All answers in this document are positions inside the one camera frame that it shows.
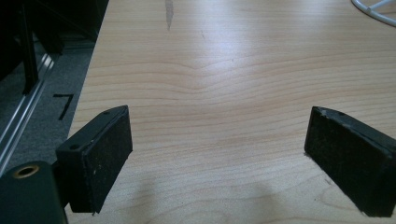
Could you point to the aluminium floor rail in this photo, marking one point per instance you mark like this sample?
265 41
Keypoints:
21 115

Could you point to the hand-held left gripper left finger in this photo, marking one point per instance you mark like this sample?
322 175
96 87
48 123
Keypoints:
93 161

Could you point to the black metal stand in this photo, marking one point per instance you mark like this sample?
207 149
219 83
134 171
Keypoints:
28 53

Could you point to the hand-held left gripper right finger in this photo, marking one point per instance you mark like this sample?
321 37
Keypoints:
351 155

